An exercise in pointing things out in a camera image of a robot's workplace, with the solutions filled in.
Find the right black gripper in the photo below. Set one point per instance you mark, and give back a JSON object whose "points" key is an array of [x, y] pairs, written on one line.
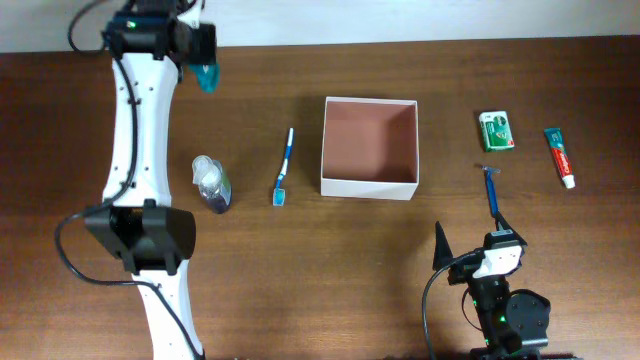
{"points": [[442, 251]]}

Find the teal mouthwash bottle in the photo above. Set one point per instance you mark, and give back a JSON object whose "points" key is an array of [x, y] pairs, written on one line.
{"points": [[208, 76]]}

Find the green soap box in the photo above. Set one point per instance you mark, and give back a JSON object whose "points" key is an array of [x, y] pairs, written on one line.
{"points": [[496, 132]]}

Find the clear purple liquid bottle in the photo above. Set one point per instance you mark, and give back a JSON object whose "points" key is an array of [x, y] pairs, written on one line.
{"points": [[213, 183]]}

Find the white cardboard box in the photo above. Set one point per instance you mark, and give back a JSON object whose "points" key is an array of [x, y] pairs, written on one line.
{"points": [[370, 148]]}

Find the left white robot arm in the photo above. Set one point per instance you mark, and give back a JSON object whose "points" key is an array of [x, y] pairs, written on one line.
{"points": [[150, 42]]}

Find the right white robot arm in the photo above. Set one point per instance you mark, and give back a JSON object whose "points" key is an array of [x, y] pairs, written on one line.
{"points": [[513, 322]]}

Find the blue disposable razor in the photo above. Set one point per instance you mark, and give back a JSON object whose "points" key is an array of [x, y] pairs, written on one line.
{"points": [[489, 172]]}

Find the red green toothpaste tube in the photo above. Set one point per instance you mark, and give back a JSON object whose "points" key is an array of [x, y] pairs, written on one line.
{"points": [[556, 142]]}

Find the blue white toothbrush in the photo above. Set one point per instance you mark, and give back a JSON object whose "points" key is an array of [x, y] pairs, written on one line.
{"points": [[279, 194]]}

